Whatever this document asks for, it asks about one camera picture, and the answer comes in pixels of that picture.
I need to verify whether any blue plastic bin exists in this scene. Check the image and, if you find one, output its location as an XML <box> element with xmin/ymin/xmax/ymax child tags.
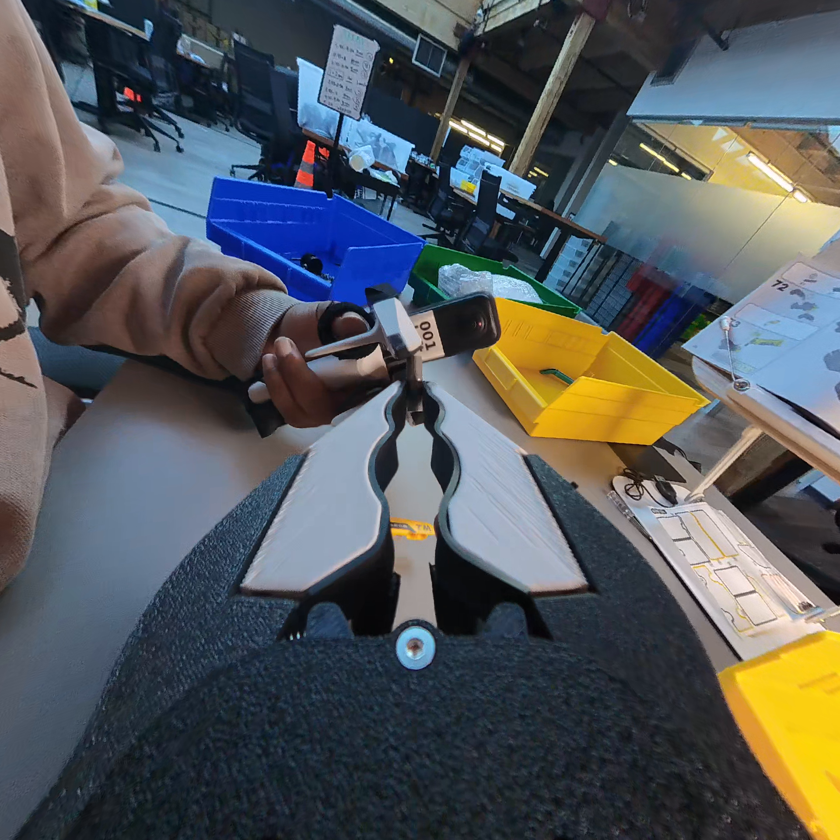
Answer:
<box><xmin>205</xmin><ymin>176</ymin><xmax>426</xmax><ymax>307</ymax></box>

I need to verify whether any wooden background table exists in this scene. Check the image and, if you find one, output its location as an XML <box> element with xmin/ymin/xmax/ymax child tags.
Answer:
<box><xmin>499</xmin><ymin>191</ymin><xmax>607</xmax><ymax>283</ymax></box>

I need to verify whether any grey desk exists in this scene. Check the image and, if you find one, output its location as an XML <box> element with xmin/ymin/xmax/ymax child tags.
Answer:
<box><xmin>0</xmin><ymin>352</ymin><xmax>840</xmax><ymax>840</ymax></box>

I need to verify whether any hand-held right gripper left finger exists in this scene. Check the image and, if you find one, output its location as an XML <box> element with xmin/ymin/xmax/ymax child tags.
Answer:
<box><xmin>239</xmin><ymin>381</ymin><xmax>410</xmax><ymax>618</ymax></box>

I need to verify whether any person's left forearm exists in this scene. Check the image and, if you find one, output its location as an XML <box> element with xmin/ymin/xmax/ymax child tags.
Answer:
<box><xmin>27</xmin><ymin>197</ymin><xmax>300</xmax><ymax>384</ymax></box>

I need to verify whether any person's torso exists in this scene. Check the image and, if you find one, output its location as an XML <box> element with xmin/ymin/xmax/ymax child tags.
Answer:
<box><xmin>0</xmin><ymin>0</ymin><xmax>99</xmax><ymax>592</ymax></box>

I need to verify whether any white sign board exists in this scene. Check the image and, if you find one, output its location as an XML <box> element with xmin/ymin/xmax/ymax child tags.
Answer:
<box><xmin>319</xmin><ymin>25</ymin><xmax>382</xmax><ymax>120</ymax></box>

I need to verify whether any black cable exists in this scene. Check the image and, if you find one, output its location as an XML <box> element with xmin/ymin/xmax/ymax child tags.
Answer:
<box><xmin>619</xmin><ymin>468</ymin><xmax>686</xmax><ymax>509</ymax></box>

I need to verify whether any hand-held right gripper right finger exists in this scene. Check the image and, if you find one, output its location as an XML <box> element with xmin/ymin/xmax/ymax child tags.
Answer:
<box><xmin>420</xmin><ymin>384</ymin><xmax>592</xmax><ymax>618</ymax></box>

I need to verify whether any wooden support post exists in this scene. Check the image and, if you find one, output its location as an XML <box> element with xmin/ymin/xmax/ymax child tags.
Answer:
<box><xmin>434</xmin><ymin>53</ymin><xmax>476</xmax><ymax>161</ymax></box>
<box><xmin>508</xmin><ymin>11</ymin><xmax>599</xmax><ymax>178</ymax></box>

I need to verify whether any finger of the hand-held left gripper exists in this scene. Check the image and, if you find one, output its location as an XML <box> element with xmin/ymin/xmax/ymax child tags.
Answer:
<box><xmin>372</xmin><ymin>297</ymin><xmax>425</xmax><ymax>389</ymax></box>

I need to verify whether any person's left hand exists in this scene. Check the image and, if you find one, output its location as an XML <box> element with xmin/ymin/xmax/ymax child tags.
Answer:
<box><xmin>260</xmin><ymin>300</ymin><xmax>397</xmax><ymax>430</ymax></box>

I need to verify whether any stack of coloured crates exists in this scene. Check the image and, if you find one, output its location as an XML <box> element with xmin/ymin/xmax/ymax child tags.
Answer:
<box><xmin>615</xmin><ymin>260</ymin><xmax>720</xmax><ymax>358</ymax></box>

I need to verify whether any clear plastic bag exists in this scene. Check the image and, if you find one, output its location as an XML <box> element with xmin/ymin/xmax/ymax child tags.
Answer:
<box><xmin>436</xmin><ymin>262</ymin><xmax>543</xmax><ymax>307</ymax></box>

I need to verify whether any black office chair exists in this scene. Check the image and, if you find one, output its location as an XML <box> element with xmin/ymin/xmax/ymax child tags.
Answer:
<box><xmin>440</xmin><ymin>168</ymin><xmax>519</xmax><ymax>259</ymax></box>
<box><xmin>86</xmin><ymin>24</ymin><xmax>187</xmax><ymax>154</ymax></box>
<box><xmin>230</xmin><ymin>42</ymin><xmax>313</xmax><ymax>185</ymax></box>

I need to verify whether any green plastic bin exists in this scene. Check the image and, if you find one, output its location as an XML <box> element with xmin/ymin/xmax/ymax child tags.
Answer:
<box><xmin>409</xmin><ymin>243</ymin><xmax>582</xmax><ymax>321</ymax></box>

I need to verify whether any wall vent unit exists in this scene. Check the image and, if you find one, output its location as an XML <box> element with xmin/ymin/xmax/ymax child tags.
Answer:
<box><xmin>411</xmin><ymin>33</ymin><xmax>451</xmax><ymax>77</ymax></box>

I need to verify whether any printed instruction sheet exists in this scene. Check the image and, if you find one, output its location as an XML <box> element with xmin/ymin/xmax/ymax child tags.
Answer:
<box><xmin>609</xmin><ymin>473</ymin><xmax>840</xmax><ymax>647</ymax></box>

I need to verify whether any open instruction manual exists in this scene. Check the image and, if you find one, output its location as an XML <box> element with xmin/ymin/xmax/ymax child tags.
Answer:
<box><xmin>682</xmin><ymin>258</ymin><xmax>840</xmax><ymax>437</ymax></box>

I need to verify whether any yellow plastic bin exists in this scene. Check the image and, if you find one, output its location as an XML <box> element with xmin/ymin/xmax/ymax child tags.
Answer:
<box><xmin>720</xmin><ymin>630</ymin><xmax>840</xmax><ymax>840</ymax></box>
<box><xmin>472</xmin><ymin>297</ymin><xmax>711</xmax><ymax>446</ymax></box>

